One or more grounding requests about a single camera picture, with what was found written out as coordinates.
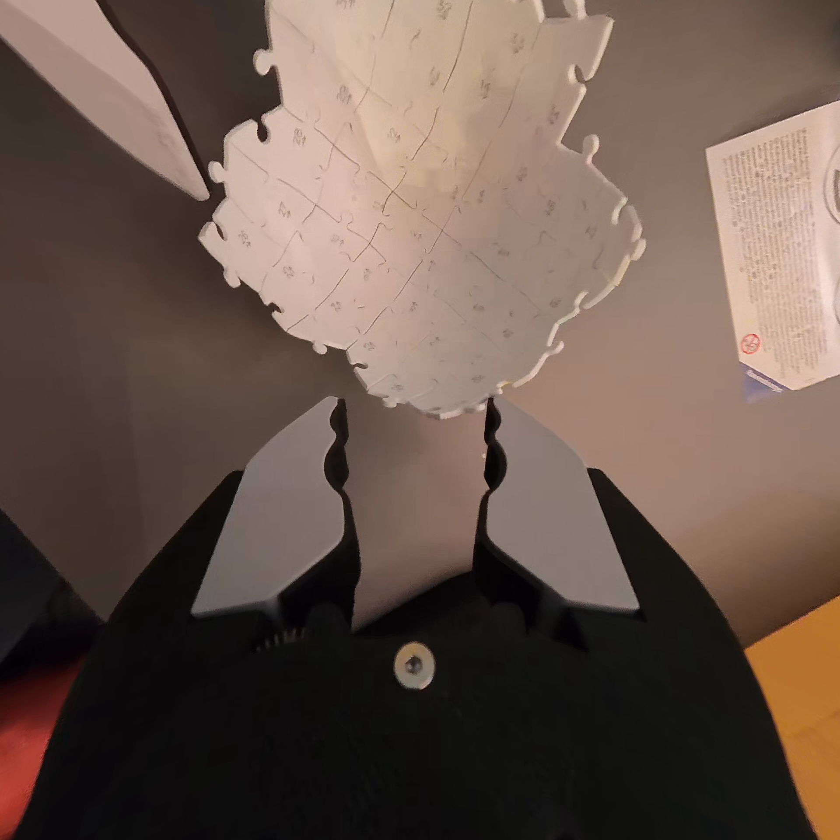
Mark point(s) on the white instruction leaflet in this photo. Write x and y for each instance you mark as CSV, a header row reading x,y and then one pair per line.
x,y
774,262

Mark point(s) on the person's dark clothing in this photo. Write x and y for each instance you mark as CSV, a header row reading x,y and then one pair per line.
x,y
33,590

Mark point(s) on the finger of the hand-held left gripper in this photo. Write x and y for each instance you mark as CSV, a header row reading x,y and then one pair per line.
x,y
98,72

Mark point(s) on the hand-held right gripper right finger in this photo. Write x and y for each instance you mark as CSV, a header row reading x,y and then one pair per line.
x,y
558,525

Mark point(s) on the yellow plastic bin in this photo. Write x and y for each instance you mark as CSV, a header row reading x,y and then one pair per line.
x,y
807,722

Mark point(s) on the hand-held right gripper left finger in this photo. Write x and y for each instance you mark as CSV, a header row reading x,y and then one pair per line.
x,y
275,525

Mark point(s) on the partly built puzzle ball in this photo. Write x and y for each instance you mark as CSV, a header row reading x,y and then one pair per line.
x,y
407,229

